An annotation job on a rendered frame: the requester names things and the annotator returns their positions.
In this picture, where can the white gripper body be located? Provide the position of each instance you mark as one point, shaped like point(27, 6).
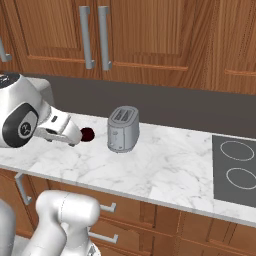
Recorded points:
point(68, 131)

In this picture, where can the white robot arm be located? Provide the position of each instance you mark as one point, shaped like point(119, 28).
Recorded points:
point(20, 110)

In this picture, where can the dark red mug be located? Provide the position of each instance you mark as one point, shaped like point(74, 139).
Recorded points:
point(88, 134)

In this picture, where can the grey toaster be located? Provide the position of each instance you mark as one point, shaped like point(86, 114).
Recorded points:
point(122, 131)

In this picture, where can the wooden base cupboard door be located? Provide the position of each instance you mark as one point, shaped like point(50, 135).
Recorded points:
point(8, 203)
point(216, 236)

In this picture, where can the wooden drawer front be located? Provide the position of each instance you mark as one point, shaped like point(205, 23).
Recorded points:
point(130, 238)
point(130, 210)

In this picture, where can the dark grey hob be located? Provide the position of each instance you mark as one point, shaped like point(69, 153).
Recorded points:
point(235, 173)

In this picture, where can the wooden wall cupboard door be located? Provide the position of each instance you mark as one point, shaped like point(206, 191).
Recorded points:
point(156, 36)
point(4, 20)
point(238, 40)
point(50, 33)

